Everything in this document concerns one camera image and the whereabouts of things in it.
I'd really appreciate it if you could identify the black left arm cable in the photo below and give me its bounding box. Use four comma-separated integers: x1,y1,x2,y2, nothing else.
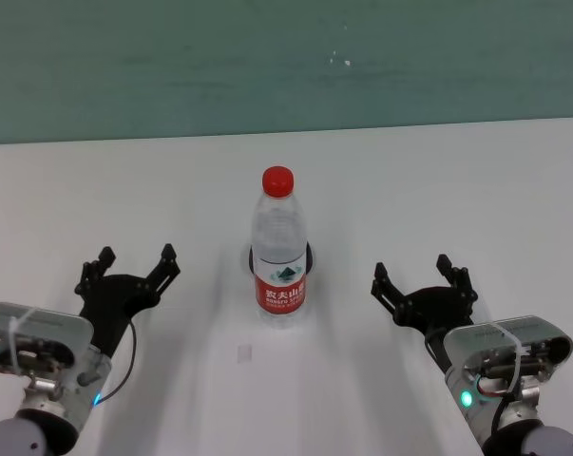
95,320,139,405

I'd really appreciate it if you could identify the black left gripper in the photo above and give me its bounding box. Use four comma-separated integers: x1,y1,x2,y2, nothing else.
74,243,181,357

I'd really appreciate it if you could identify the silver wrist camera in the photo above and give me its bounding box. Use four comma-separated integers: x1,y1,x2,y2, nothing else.
443,313,573,384
0,302,95,379

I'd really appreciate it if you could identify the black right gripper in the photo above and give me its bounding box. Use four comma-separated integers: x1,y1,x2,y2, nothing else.
370,254,480,371

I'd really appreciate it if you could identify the clear water bottle red cap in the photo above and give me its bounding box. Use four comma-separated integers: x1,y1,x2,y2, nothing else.
251,165,315,333

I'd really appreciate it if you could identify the white zip tie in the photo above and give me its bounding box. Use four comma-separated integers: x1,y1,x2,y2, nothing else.
492,321,525,393
8,308,36,376

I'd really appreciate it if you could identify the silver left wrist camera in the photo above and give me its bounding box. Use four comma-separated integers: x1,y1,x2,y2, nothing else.
0,302,95,379

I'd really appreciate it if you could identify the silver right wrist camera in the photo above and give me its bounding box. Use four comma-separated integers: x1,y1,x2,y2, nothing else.
443,313,573,384

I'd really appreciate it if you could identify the blue push button black base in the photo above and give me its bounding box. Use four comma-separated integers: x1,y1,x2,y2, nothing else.
246,242,316,276

